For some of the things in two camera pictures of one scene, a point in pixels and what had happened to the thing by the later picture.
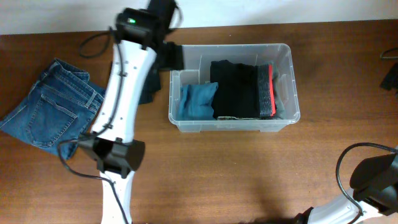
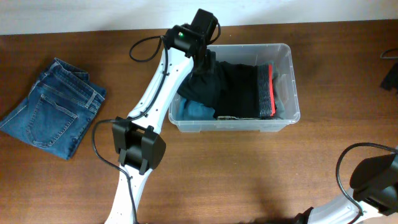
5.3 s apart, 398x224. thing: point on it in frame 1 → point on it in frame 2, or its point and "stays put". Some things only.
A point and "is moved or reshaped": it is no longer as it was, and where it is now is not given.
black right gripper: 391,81 stays put
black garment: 152,84 is moved or reshaped
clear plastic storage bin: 197,68 stays put
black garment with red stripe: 242,91 stays put
